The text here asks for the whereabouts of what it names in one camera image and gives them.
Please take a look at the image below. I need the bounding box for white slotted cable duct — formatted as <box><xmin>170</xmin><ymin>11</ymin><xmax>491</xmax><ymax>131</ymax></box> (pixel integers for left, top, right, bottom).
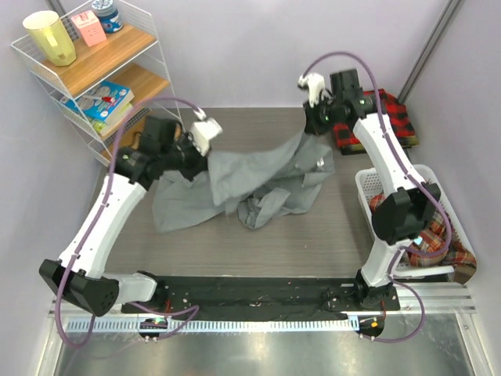
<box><xmin>66</xmin><ymin>317</ymin><xmax>360</xmax><ymax>333</ymax></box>

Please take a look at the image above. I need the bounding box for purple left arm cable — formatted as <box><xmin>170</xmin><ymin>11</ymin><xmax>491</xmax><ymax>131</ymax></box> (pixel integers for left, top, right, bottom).
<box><xmin>54</xmin><ymin>96</ymin><xmax>207</xmax><ymax>349</ymax></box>

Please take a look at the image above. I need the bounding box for red white marker pen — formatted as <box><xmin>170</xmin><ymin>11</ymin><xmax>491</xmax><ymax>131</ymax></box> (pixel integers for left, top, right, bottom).
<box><xmin>82</xmin><ymin>94</ymin><xmax>116</xmax><ymax>104</ymax></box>

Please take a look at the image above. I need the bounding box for white wire wooden shelf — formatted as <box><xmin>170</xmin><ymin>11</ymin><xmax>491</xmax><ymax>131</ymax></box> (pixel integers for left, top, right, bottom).
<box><xmin>11</xmin><ymin>1</ymin><xmax>181</xmax><ymax>165</ymax></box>

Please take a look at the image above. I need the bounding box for red black plaid shirt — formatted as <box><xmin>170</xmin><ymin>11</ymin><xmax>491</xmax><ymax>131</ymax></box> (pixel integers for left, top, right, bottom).
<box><xmin>331</xmin><ymin>89</ymin><xmax>419</xmax><ymax>155</ymax></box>

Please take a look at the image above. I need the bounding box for aluminium frame post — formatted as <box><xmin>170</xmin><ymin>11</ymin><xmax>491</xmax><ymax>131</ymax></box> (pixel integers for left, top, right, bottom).
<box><xmin>398</xmin><ymin>0</ymin><xmax>465</xmax><ymax>103</ymax></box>

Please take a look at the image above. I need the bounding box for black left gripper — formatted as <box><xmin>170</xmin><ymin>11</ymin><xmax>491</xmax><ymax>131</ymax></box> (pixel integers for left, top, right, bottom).
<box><xmin>160</xmin><ymin>131</ymin><xmax>211</xmax><ymax>183</ymax></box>

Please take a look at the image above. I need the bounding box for yellow plastic pitcher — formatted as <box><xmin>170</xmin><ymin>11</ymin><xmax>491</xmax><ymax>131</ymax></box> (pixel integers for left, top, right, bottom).
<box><xmin>22</xmin><ymin>10</ymin><xmax>77</xmax><ymax>67</ymax></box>

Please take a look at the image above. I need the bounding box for green book under blue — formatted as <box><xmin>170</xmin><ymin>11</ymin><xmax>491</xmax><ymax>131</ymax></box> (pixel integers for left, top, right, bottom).
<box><xmin>91</xmin><ymin>103</ymin><xmax>133</xmax><ymax>137</ymax></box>

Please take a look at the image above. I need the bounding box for orange plaid shirt in basket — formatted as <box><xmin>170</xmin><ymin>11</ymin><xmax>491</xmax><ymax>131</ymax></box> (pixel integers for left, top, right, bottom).
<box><xmin>369</xmin><ymin>187</ymin><xmax>478</xmax><ymax>285</ymax></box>

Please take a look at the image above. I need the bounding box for white plastic laundry basket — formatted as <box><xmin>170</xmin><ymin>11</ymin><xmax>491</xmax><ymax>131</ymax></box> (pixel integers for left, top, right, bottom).
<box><xmin>355</xmin><ymin>168</ymin><xmax>475</xmax><ymax>282</ymax></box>

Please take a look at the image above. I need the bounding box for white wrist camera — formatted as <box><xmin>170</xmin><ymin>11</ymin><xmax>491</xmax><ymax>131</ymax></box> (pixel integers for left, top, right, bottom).
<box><xmin>189</xmin><ymin>109</ymin><xmax>223</xmax><ymax>157</ymax></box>
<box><xmin>297</xmin><ymin>73</ymin><xmax>325</xmax><ymax>107</ymax></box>

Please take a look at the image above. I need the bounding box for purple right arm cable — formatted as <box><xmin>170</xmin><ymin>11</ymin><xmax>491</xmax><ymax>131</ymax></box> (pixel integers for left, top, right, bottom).
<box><xmin>301</xmin><ymin>51</ymin><xmax>453</xmax><ymax>345</ymax></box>

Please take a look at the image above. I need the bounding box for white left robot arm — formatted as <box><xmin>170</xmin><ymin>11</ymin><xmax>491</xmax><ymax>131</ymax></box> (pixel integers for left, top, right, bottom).
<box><xmin>39</xmin><ymin>116</ymin><xmax>222</xmax><ymax>316</ymax></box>

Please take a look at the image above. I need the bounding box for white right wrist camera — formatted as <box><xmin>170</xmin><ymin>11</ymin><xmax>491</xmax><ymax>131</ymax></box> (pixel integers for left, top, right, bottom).
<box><xmin>297</xmin><ymin>73</ymin><xmax>325</xmax><ymax>107</ymax></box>

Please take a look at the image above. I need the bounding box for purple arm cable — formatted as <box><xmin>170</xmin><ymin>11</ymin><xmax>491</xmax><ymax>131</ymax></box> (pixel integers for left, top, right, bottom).
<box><xmin>54</xmin><ymin>96</ymin><xmax>207</xmax><ymax>349</ymax></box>
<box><xmin>301</xmin><ymin>51</ymin><xmax>453</xmax><ymax>345</ymax></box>

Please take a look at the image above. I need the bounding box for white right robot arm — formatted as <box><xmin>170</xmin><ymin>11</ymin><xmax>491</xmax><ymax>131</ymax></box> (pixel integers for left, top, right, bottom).
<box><xmin>297</xmin><ymin>70</ymin><xmax>441</xmax><ymax>309</ymax></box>

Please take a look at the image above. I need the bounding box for pink cube box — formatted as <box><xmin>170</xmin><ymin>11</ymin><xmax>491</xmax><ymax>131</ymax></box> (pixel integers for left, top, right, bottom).
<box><xmin>70</xmin><ymin>10</ymin><xmax>106</xmax><ymax>47</ymax></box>

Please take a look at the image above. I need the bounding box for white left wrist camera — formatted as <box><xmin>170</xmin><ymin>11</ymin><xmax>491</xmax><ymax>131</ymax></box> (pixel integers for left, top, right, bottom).
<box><xmin>189</xmin><ymin>109</ymin><xmax>223</xmax><ymax>157</ymax></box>

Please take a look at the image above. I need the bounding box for grey long sleeve shirt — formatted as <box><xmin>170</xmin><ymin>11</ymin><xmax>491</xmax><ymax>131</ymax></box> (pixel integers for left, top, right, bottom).
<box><xmin>153</xmin><ymin>132</ymin><xmax>334</xmax><ymax>233</ymax></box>

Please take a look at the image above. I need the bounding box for blue lidded jar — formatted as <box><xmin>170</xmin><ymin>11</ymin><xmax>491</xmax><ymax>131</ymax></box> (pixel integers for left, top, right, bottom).
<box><xmin>91</xmin><ymin>0</ymin><xmax>123</xmax><ymax>34</ymax></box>

